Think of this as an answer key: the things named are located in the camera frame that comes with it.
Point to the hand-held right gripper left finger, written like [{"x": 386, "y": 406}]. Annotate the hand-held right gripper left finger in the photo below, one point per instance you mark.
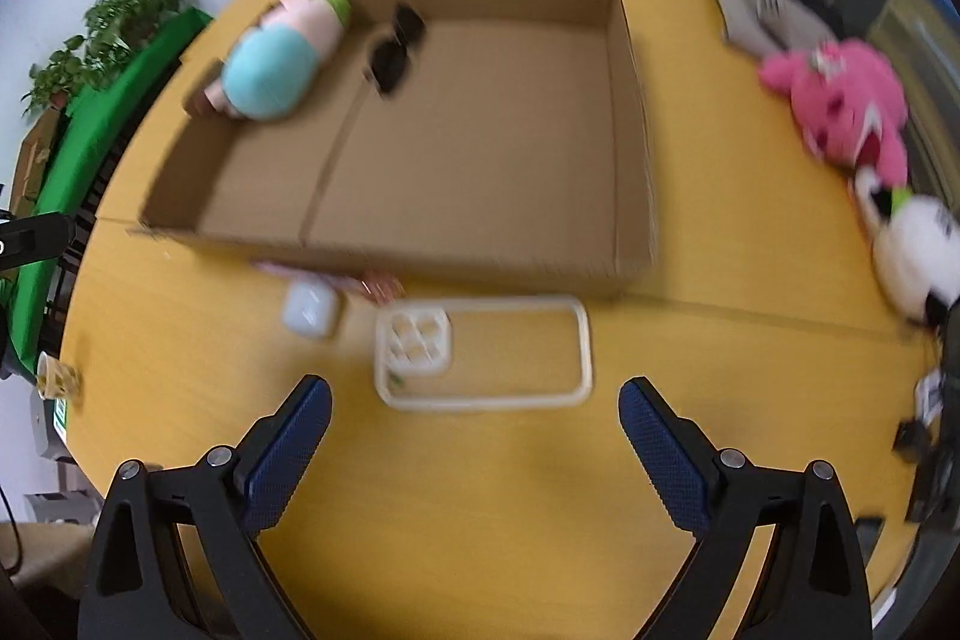
[{"x": 289, "y": 460}]

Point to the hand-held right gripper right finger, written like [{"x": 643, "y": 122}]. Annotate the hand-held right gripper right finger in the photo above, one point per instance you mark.
[{"x": 667, "y": 460}]

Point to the white earbuds case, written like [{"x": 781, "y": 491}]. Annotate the white earbuds case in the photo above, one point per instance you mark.
[{"x": 311, "y": 308}]

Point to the beige phone case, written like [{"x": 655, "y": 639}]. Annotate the beige phone case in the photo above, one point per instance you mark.
[{"x": 416, "y": 347}]

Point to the teal pink plush doll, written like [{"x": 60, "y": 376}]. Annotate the teal pink plush doll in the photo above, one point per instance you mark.
[{"x": 274, "y": 66}]

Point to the brown cardboard box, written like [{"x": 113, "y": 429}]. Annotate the brown cardboard box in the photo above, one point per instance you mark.
[{"x": 480, "y": 160}]

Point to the black sunglasses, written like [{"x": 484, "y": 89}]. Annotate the black sunglasses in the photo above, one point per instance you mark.
[{"x": 394, "y": 51}]

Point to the flat brown cardboard piece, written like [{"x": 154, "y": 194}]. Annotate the flat brown cardboard piece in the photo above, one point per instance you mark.
[{"x": 37, "y": 160}]

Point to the patterned paper cup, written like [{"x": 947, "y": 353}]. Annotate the patterned paper cup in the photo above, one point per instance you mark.
[{"x": 58, "y": 377}]

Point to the small green potted plant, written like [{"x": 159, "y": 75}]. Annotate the small green potted plant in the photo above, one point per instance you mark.
[{"x": 64, "y": 74}]

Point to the large green potted plant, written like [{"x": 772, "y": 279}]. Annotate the large green potted plant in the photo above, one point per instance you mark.
[{"x": 139, "y": 3}]

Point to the black equipment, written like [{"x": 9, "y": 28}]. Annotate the black equipment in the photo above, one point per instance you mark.
[{"x": 937, "y": 452}]

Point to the white black plush toy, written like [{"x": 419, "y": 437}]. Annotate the white black plush toy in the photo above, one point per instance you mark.
[{"x": 919, "y": 257}]

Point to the pink plush toy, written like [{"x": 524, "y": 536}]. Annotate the pink plush toy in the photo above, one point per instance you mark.
[{"x": 847, "y": 100}]

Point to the grey cloth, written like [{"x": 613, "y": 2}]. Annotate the grey cloth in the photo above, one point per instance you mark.
[{"x": 750, "y": 10}]

